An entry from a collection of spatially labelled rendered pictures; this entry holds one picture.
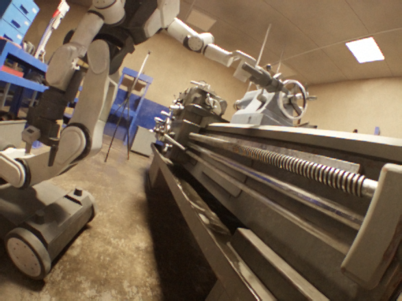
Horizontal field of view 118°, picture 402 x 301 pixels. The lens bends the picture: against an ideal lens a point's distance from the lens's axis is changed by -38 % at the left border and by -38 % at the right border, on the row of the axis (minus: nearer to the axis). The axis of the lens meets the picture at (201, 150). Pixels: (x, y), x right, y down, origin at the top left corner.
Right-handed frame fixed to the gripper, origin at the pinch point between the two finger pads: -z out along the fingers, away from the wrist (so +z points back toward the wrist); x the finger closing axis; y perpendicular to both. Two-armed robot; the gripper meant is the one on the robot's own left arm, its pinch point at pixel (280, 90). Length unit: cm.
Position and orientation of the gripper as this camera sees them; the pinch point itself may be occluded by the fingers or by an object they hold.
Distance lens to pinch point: 105.2
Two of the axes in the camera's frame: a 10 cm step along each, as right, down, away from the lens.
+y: 3.7, -9.3, -0.2
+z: -8.8, -3.4, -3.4
